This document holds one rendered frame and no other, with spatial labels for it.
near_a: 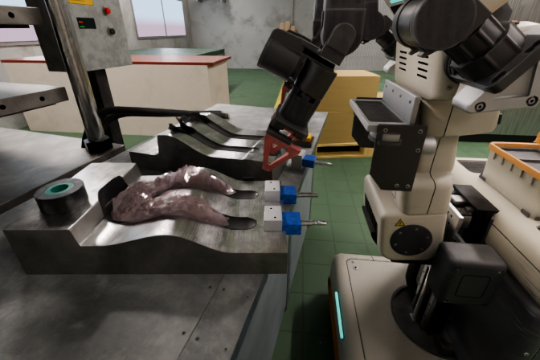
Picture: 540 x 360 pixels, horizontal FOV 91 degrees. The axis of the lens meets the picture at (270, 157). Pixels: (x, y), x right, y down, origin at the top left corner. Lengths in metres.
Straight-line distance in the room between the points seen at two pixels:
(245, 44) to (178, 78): 6.82
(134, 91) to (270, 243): 3.30
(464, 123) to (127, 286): 0.76
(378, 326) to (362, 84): 2.10
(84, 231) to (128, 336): 0.21
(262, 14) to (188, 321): 9.70
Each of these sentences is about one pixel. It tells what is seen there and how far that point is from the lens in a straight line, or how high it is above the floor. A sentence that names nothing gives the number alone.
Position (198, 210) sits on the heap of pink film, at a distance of 0.56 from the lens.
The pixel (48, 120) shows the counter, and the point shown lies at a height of 0.15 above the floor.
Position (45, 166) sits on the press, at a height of 0.78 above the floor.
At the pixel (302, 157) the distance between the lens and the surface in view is 0.89.
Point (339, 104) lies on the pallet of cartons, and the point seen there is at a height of 0.58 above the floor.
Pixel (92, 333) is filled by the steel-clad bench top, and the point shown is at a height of 0.80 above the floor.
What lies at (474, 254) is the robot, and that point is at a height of 0.75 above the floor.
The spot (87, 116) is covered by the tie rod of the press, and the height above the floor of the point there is 0.93.
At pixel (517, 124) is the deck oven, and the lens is 4.20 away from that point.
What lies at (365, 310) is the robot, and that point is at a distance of 1.20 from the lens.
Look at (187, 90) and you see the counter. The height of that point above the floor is 0.59.
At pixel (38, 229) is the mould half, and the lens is 0.63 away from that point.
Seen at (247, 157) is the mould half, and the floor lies 0.89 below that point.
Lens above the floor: 1.22
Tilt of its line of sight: 25 degrees down
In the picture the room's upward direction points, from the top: straight up
